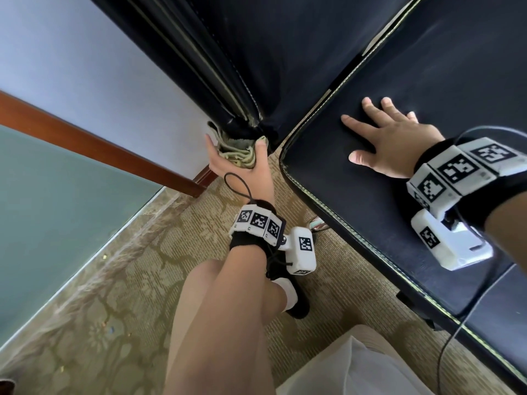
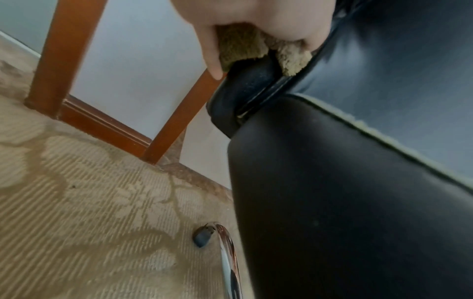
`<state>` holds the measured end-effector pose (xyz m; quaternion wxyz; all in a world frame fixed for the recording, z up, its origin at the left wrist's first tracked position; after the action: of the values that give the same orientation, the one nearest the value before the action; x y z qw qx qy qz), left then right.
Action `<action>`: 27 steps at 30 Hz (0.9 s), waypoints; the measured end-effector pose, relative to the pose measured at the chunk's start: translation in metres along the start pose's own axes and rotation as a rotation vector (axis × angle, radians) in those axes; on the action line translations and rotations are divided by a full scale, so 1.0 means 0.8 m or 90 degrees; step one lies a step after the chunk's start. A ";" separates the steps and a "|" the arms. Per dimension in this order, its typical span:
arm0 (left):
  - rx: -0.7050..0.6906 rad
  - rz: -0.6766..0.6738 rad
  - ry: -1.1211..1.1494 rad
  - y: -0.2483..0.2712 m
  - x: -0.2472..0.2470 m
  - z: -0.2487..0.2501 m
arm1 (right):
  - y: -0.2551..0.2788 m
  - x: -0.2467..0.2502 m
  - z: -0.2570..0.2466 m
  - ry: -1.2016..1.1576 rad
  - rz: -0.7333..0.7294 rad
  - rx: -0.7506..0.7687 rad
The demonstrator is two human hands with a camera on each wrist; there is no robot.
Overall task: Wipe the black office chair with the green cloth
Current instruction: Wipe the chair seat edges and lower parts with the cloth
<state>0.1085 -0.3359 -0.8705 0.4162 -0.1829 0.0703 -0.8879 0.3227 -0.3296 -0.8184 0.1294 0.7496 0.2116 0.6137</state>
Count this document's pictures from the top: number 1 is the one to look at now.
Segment person's right hand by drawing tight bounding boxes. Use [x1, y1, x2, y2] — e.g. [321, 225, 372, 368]
[341, 97, 446, 179]

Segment person's left hand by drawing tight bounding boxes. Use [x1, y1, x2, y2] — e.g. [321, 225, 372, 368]
[204, 134, 276, 206]

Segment green cleaning cloth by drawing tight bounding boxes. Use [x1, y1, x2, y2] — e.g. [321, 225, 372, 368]
[206, 119, 268, 170]

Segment black leather chair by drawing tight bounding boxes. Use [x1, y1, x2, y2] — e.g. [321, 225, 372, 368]
[86, 0, 527, 395]

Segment person's right forearm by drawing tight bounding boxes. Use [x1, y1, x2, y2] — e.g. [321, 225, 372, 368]
[486, 191, 527, 272]

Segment person's left forearm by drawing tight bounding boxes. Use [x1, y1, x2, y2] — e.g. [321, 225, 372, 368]
[165, 246, 277, 395]

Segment white marker left wristband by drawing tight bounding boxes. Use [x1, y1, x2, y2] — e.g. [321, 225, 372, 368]
[229, 200, 288, 260]

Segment white marker wristband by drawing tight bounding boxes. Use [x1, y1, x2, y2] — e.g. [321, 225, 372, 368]
[406, 137, 527, 231]
[229, 200, 288, 260]

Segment white marker right wristband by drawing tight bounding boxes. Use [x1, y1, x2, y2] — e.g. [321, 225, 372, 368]
[406, 137, 527, 231]

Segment black shoe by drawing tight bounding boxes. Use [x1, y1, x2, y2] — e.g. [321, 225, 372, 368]
[267, 251, 312, 320]

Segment frosted glass panel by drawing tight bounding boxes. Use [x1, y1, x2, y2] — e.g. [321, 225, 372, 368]
[0, 126, 164, 351]

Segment white shorts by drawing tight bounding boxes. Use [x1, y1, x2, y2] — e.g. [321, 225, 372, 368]
[276, 325, 433, 395]

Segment thin black cable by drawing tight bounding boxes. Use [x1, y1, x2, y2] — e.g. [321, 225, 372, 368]
[436, 126, 527, 395]
[224, 172, 256, 204]

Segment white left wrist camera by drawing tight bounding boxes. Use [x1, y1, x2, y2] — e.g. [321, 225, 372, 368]
[284, 226, 318, 277]

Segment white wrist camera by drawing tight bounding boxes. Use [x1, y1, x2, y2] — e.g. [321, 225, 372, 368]
[411, 208, 495, 272]
[284, 226, 318, 277]

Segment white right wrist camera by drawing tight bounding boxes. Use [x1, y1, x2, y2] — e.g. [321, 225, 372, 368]
[411, 208, 495, 272]

